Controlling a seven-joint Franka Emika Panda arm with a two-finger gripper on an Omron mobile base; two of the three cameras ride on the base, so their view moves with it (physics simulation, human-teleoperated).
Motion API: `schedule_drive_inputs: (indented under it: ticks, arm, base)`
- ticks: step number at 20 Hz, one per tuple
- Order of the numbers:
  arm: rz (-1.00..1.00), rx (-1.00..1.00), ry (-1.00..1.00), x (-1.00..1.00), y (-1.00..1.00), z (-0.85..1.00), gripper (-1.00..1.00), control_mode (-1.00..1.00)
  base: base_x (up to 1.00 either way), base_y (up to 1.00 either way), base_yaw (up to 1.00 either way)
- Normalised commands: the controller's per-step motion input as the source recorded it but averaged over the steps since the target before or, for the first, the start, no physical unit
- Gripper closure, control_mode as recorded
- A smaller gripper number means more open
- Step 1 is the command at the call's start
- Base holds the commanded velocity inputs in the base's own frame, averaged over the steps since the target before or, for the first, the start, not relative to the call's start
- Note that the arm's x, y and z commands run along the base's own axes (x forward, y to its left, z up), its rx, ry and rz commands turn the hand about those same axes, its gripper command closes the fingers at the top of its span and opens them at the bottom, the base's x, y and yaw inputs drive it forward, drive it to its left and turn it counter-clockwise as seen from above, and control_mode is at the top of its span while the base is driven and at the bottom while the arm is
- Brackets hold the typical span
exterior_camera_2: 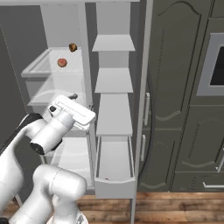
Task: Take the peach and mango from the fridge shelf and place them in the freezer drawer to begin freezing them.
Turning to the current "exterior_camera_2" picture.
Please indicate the tall dark grey cabinet door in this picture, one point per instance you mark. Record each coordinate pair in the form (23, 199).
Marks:
(175, 58)

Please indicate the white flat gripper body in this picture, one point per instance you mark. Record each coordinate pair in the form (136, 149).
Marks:
(78, 112)

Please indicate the clear glass fridge shelf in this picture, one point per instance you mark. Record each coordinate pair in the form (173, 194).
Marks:
(43, 62)
(43, 93)

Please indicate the white open fridge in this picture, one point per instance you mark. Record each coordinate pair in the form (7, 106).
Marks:
(62, 23)

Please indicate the light grey fridge door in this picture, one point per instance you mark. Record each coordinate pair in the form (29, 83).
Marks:
(145, 43)

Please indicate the dark grey cabinet drawer front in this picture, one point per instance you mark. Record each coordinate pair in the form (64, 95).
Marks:
(189, 182)

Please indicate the brown-yellow mango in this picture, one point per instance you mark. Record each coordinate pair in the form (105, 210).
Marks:
(73, 47)

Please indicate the silver built-in oven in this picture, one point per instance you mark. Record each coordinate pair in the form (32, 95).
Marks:
(208, 64)

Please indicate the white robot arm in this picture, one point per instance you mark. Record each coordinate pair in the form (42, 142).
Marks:
(49, 134)

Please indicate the white freezer drawer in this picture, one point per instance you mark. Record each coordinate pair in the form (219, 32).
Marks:
(115, 183)

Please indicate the small dark grey cabinet door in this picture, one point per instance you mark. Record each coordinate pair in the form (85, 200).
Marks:
(218, 8)

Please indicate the dark grey fridge door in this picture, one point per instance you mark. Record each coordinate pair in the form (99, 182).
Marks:
(17, 43)

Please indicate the white freezer shelf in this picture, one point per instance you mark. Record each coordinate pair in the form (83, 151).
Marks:
(114, 81)
(114, 116)
(113, 43)

